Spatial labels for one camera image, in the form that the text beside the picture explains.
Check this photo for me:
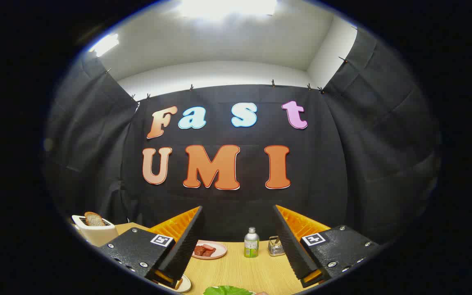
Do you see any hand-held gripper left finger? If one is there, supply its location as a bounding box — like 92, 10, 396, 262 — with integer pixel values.
98, 206, 204, 290

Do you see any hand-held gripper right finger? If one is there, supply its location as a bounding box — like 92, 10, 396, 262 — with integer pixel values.
272, 204, 381, 288

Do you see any green lettuce leaf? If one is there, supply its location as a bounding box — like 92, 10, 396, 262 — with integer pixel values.
203, 286, 253, 295

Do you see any plain bread slice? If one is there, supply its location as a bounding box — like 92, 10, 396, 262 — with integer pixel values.
84, 211, 105, 227

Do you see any pink plate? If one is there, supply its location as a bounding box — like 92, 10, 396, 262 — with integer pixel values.
192, 240, 227, 260

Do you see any silver bottle green label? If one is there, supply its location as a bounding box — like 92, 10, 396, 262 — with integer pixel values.
244, 227, 260, 258

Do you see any round white plate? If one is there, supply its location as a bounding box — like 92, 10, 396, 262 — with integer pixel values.
158, 275, 192, 293

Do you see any black backdrop cloth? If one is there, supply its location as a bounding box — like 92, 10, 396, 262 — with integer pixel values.
43, 29, 441, 246

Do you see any white toaster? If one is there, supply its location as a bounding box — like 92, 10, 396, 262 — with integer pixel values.
71, 215, 118, 247

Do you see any ceiling light panel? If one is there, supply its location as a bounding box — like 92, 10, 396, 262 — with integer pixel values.
88, 33, 120, 57
179, 0, 277, 19

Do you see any wire cutlery holder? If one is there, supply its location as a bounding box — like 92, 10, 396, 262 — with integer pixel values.
268, 236, 286, 257

